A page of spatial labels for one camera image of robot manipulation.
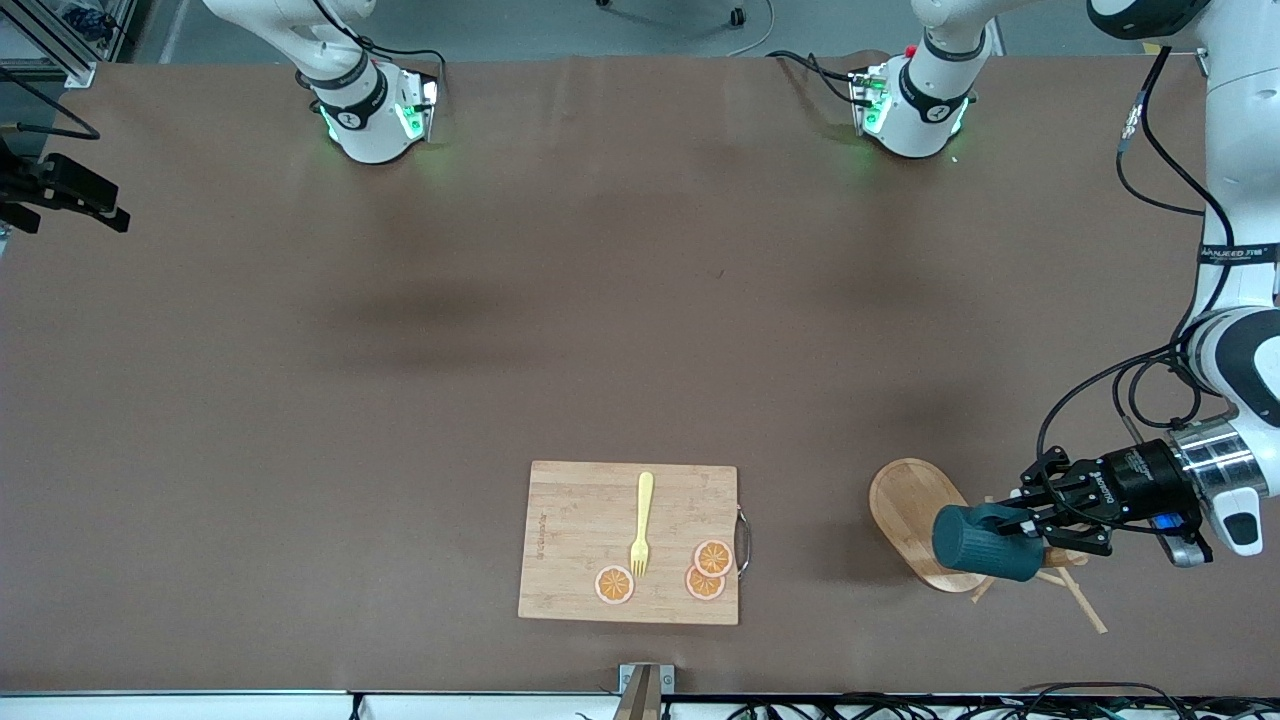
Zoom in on wooden mug tree rack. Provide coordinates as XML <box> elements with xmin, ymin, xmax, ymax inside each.
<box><xmin>867</xmin><ymin>458</ymin><xmax>1111</xmax><ymax>635</ymax></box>

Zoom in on white floor cable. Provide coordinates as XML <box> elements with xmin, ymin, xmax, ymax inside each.
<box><xmin>724</xmin><ymin>0</ymin><xmax>777</xmax><ymax>58</ymax></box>

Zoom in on dark teal ribbed cup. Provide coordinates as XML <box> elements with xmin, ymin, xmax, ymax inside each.
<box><xmin>932</xmin><ymin>503</ymin><xmax>1043</xmax><ymax>583</ymax></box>

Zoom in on yellow plastic fork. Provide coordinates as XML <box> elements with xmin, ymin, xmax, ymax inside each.
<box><xmin>629</xmin><ymin>472</ymin><xmax>655</xmax><ymax>579</ymax></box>

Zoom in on black left base cable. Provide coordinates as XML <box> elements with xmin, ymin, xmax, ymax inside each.
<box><xmin>765</xmin><ymin>50</ymin><xmax>863</xmax><ymax>107</ymax></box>

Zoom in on metal bracket at table edge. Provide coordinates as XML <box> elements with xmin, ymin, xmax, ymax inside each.
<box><xmin>618</xmin><ymin>663</ymin><xmax>676</xmax><ymax>720</ymax></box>

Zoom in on black cable loop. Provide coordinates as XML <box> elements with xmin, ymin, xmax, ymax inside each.
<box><xmin>1015</xmin><ymin>682</ymin><xmax>1196</xmax><ymax>720</ymax></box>

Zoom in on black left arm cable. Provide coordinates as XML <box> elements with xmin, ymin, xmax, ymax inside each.
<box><xmin>1035</xmin><ymin>45</ymin><xmax>1237</xmax><ymax>463</ymax></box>

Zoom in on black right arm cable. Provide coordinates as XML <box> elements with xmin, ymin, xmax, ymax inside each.
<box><xmin>0</xmin><ymin>64</ymin><xmax>102</xmax><ymax>142</ymax></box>

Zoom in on white table edge rail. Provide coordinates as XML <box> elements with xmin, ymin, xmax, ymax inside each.
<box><xmin>0</xmin><ymin>690</ymin><xmax>623</xmax><ymax>720</ymax></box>

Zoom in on black tangled cables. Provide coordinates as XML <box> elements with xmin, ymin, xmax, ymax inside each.
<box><xmin>725</xmin><ymin>695</ymin><xmax>946</xmax><ymax>720</ymax></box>

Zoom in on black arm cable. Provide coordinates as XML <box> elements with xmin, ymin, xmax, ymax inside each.
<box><xmin>0</xmin><ymin>64</ymin><xmax>102</xmax><ymax>142</ymax></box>
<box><xmin>1035</xmin><ymin>45</ymin><xmax>1237</xmax><ymax>463</ymax></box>

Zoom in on bamboo cutting board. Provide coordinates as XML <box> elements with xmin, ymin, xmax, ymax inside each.
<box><xmin>518</xmin><ymin>460</ymin><xmax>753</xmax><ymax>627</ymax></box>

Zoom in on black base cable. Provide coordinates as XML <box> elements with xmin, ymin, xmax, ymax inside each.
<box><xmin>765</xmin><ymin>50</ymin><xmax>863</xmax><ymax>107</ymax></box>
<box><xmin>300</xmin><ymin>0</ymin><xmax>447</xmax><ymax>81</ymax></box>

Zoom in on black right base cable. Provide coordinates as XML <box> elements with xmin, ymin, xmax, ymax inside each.
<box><xmin>300</xmin><ymin>0</ymin><xmax>447</xmax><ymax>81</ymax></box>

